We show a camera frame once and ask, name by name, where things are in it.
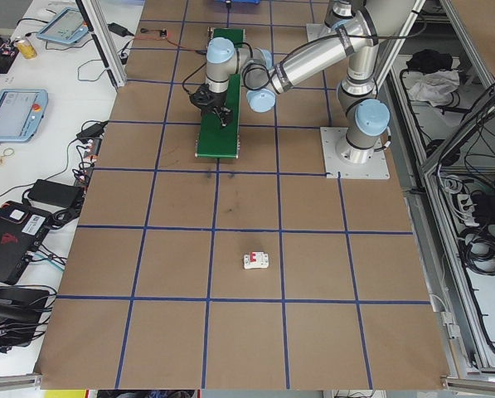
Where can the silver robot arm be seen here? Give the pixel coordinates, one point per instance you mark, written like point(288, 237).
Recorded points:
point(340, 12)
point(313, 62)

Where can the green conveyor belt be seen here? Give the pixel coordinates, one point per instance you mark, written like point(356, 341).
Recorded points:
point(218, 141)

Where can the blue plastic bin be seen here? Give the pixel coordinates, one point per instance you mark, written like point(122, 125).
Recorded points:
point(239, 2)

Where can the small black power adapter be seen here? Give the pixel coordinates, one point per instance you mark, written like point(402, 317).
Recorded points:
point(116, 28)
point(91, 129)

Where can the power strip with orange plugs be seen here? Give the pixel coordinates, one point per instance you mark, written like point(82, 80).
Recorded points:
point(88, 154)

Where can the blue framed teach pendant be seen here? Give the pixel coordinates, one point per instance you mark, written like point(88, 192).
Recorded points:
point(11, 114)
point(62, 27)

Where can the large black power brick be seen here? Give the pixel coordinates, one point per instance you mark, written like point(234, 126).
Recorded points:
point(54, 192)

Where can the yellow drink can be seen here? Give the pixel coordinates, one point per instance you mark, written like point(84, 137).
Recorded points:
point(26, 49)

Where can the black box with white label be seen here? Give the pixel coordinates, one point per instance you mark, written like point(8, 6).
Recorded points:
point(27, 215)

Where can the white cloth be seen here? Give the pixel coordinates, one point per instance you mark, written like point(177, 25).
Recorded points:
point(431, 87)

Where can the black cloth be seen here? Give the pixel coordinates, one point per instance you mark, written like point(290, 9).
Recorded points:
point(429, 60)

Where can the white power strip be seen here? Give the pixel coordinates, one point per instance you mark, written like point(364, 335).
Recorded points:
point(464, 207)

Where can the black adapter block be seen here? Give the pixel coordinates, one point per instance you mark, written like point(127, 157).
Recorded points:
point(483, 205)

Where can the aluminium bar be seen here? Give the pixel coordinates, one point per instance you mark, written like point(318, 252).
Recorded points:
point(479, 385)
point(11, 382)

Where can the small black switch module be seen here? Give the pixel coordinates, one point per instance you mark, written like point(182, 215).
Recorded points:
point(163, 32)

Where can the aluminium extrusion post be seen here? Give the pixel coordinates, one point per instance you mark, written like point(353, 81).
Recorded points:
point(112, 62)

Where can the white circuit breaker red switch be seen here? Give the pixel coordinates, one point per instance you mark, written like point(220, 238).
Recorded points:
point(255, 261)

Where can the V-shaped metal bar frame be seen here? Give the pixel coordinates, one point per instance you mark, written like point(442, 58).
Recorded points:
point(435, 265)

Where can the grey metal bracket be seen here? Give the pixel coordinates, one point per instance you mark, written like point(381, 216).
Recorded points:
point(450, 327)

